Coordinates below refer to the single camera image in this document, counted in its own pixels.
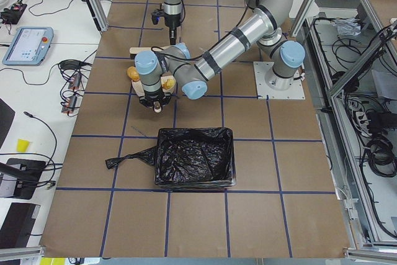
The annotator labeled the beige plastic dustpan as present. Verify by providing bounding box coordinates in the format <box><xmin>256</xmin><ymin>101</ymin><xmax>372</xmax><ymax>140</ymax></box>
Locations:
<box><xmin>132</xmin><ymin>76</ymin><xmax>176</xmax><ymax>98</ymax></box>

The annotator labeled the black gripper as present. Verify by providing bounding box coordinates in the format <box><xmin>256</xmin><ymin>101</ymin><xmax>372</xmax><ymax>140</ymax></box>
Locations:
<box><xmin>139</xmin><ymin>92</ymin><xmax>172</xmax><ymax>112</ymax></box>
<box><xmin>151</xmin><ymin>3</ymin><xmax>181</xmax><ymax>45</ymax></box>

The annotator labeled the near teach pendant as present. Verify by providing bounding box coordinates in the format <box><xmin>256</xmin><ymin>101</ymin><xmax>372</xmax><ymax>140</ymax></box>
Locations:
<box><xmin>2</xmin><ymin>27</ymin><xmax>54</xmax><ymax>66</ymax></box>

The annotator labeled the brown potato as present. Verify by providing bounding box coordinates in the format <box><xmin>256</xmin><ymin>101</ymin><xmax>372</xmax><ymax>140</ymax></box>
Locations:
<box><xmin>127</xmin><ymin>66</ymin><xmax>140</xmax><ymax>82</ymax></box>

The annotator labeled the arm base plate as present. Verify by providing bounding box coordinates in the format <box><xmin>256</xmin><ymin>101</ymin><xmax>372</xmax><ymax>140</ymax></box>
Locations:
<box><xmin>253</xmin><ymin>61</ymin><xmax>305</xmax><ymax>101</ymax></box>

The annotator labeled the beige hand brush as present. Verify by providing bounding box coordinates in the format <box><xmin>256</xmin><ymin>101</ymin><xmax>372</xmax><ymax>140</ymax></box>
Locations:
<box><xmin>129</xmin><ymin>42</ymin><xmax>191</xmax><ymax>60</ymax></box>

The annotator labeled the black box on desk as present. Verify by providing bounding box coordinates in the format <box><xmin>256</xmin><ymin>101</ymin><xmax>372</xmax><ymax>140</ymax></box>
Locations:
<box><xmin>1</xmin><ymin>158</ymin><xmax>46</xmax><ymax>200</ymax></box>

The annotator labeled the black bag lined bin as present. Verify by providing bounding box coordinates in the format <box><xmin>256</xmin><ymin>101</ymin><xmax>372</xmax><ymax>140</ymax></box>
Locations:
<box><xmin>105</xmin><ymin>127</ymin><xmax>236</xmax><ymax>189</ymax></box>

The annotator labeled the yellow paper cup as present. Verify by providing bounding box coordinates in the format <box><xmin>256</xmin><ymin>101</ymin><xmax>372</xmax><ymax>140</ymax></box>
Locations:
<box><xmin>16</xmin><ymin>138</ymin><xmax>31</xmax><ymax>153</ymax></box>

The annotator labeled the yellow bread piece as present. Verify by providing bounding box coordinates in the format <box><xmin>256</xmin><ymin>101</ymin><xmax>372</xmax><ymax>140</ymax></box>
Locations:
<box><xmin>162</xmin><ymin>78</ymin><xmax>176</xmax><ymax>90</ymax></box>

